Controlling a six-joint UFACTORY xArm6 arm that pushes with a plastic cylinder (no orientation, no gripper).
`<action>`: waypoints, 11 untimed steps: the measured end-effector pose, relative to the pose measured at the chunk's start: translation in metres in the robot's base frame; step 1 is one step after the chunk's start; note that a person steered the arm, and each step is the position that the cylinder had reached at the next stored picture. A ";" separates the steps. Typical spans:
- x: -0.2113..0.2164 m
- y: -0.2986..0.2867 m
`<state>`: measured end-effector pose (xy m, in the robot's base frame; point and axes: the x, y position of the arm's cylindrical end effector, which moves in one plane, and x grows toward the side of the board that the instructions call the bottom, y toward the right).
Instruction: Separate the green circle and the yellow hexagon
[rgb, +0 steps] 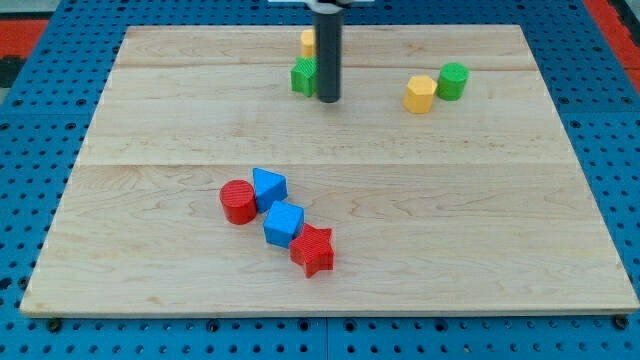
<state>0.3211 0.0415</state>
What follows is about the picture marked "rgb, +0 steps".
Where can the yellow hexagon block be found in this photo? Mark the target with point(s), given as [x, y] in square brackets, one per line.
[419, 94]

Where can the red cylinder block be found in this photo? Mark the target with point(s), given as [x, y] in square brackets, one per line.
[238, 201]

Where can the wooden board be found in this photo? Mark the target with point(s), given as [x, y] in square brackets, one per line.
[477, 208]

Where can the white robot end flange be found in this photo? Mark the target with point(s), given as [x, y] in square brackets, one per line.
[321, 4]

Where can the blue triangle block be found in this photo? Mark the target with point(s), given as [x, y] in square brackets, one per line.
[269, 187]

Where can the yellow block behind rod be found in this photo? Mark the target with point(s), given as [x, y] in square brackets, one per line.
[307, 40]

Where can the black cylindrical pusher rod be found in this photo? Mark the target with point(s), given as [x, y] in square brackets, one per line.
[328, 38]

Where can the blue cube block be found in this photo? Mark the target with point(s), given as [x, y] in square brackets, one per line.
[283, 224]

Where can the green cylinder block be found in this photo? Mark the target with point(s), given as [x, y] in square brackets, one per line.
[452, 80]

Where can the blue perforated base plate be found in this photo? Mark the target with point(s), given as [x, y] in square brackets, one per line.
[55, 58]

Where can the green star block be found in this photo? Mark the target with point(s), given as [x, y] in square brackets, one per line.
[303, 76]

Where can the red star block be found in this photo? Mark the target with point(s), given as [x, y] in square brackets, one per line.
[313, 250]

